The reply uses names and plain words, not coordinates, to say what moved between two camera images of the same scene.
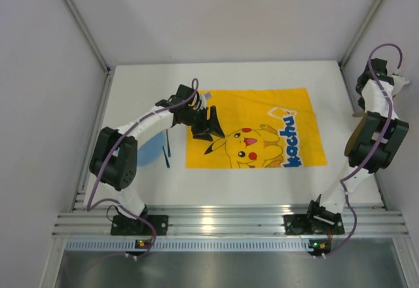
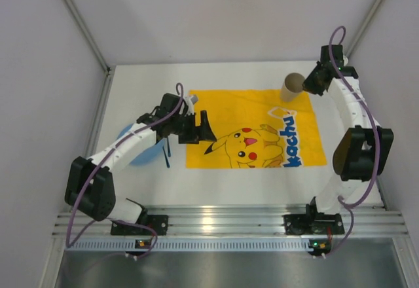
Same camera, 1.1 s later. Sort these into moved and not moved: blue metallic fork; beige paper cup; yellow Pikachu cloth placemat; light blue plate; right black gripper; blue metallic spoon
Moved: right black gripper; beige paper cup
Not moved: light blue plate; yellow Pikachu cloth placemat; blue metallic fork; blue metallic spoon
